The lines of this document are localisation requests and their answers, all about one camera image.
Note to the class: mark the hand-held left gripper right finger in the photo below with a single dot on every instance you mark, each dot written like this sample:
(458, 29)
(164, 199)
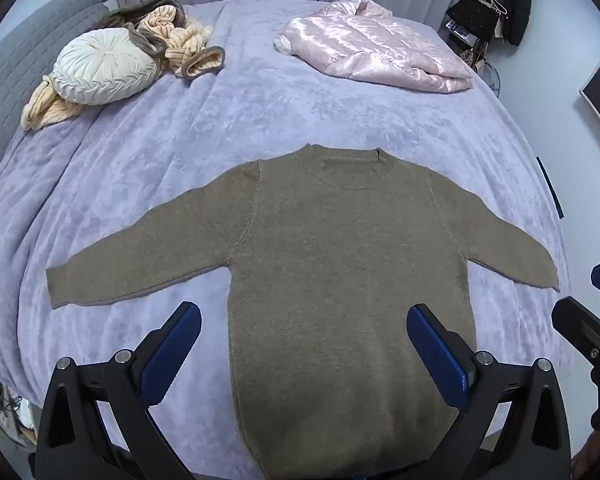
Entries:
(437, 355)

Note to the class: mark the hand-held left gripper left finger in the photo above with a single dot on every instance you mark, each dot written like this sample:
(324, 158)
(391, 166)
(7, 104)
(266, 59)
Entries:
(172, 355)

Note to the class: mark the olive knit sweater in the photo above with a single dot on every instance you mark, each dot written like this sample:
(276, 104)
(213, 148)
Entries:
(330, 260)

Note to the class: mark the white standing fan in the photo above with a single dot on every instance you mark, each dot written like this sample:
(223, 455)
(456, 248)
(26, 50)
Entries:
(492, 80)

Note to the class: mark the lilac plush blanket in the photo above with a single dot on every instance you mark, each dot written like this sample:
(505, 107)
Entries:
(230, 110)

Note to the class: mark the black hanging jacket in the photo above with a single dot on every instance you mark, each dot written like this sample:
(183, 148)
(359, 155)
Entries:
(517, 5)

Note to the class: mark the black sparkly hanging garment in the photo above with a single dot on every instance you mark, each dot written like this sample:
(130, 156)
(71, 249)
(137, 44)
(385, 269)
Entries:
(472, 17)

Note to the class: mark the round white pleated cushion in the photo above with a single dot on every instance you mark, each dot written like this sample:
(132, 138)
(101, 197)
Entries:
(105, 65)

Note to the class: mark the beige striped knit throw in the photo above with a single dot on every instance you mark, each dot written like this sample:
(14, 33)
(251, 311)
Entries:
(180, 40)

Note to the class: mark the pink satin padded jacket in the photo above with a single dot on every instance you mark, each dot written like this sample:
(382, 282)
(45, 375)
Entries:
(380, 45)

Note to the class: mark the grey quilted headboard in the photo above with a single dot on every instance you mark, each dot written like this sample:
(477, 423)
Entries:
(20, 50)

